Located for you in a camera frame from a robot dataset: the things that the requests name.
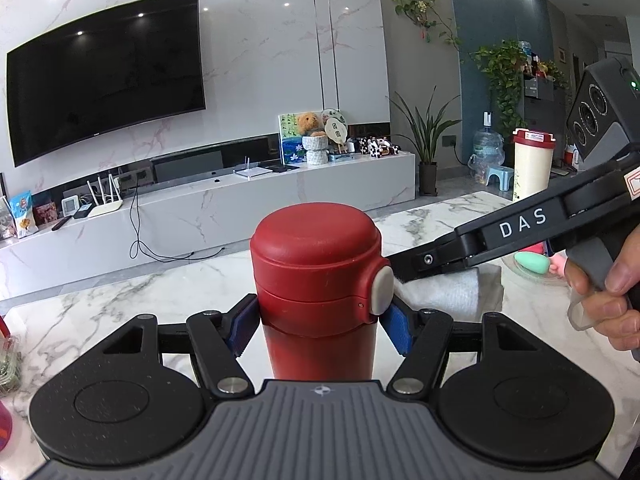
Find red thermos bottle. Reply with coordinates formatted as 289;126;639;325
250;203;394;382

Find white patterned pot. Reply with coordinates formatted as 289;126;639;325
302;134;329;166

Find white red mug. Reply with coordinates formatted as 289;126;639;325
0;316;11;339

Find teddy bear toy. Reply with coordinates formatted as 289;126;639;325
296;112;326;136

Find clear glass plate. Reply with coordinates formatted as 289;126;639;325
501;252;567;286

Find white red tall tumbler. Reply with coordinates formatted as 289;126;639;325
513;128;555;202

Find black power cable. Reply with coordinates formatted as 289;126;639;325
128;179;227;262

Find black white cow toys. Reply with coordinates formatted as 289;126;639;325
358;136;400;158

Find blue snack bag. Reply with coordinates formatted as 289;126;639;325
9;191;38;238

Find hanging vine plant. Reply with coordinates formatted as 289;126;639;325
392;0;461;50

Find clear box with green items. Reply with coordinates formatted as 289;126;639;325
0;336;23;396

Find water jug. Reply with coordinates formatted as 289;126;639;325
468;112;506;184

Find green blue painting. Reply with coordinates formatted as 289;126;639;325
278;113;306;165

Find potted green floor plant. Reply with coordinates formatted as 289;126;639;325
390;87;461;196

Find white marble tv cabinet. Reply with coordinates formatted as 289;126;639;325
1;152;416;300

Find white wifi router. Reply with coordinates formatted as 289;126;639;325
87;174;124;218

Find green ivy on shelf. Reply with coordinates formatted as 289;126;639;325
473;39;527;136

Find black curved television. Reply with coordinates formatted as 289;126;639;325
6;0;206;166

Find person right hand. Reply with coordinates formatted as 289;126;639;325
565;226;639;361

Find blue plastic stool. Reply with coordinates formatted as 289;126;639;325
486;165;514;192

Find white round paper fan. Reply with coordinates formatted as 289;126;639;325
321;108;348;154

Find pink plastic container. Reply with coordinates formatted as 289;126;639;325
0;402;13;451

